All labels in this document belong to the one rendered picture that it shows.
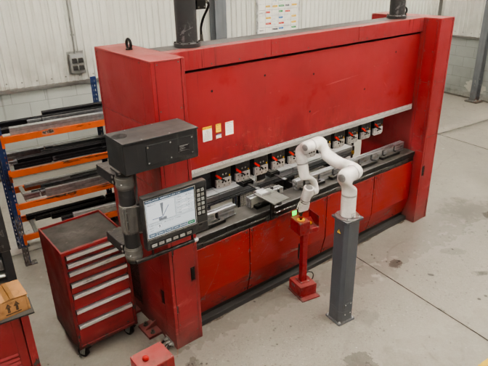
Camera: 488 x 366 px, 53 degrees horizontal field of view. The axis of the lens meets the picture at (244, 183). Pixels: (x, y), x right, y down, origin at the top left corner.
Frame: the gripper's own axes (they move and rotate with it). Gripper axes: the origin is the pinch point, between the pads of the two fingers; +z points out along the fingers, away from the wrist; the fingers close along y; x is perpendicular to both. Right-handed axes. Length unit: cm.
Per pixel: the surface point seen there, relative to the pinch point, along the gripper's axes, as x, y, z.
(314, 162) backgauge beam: 69, 61, 12
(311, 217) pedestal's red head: 0.0, 14.3, 9.8
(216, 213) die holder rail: 22, -72, -3
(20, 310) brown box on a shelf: -39, -228, -32
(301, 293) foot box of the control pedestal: -35, -3, 70
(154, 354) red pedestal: -94, -165, -30
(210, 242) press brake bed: 0, -86, 5
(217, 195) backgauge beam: 46, -59, 3
